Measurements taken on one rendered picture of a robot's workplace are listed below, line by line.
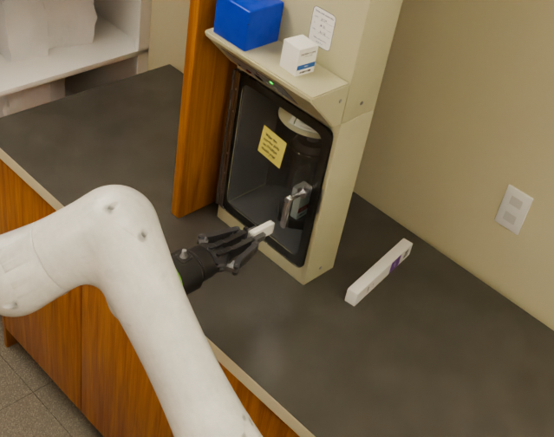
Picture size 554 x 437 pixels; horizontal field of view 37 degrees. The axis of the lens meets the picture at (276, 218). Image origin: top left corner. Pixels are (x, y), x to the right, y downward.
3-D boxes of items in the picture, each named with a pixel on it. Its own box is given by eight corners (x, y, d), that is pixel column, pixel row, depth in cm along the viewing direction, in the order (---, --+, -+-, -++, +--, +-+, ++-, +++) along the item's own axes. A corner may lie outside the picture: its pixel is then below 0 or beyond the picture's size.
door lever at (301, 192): (300, 223, 193) (292, 217, 194) (307, 191, 187) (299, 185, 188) (283, 231, 189) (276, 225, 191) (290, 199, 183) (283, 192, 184)
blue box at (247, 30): (246, 22, 181) (251, -17, 175) (278, 41, 176) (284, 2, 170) (211, 32, 175) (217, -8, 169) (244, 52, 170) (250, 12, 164)
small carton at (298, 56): (297, 60, 171) (302, 34, 167) (313, 71, 168) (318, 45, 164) (279, 65, 168) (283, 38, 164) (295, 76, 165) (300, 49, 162)
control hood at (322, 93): (237, 57, 189) (243, 17, 182) (342, 125, 173) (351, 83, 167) (198, 70, 182) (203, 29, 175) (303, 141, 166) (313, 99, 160)
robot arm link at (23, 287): (57, 302, 113) (17, 221, 112) (-22, 339, 115) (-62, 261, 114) (100, 277, 131) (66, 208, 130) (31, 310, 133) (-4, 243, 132)
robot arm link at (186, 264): (153, 284, 174) (180, 310, 169) (157, 243, 166) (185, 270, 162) (175, 273, 177) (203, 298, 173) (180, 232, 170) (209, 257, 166)
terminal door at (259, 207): (219, 203, 214) (238, 68, 189) (303, 270, 199) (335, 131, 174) (217, 205, 214) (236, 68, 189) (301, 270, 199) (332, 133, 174)
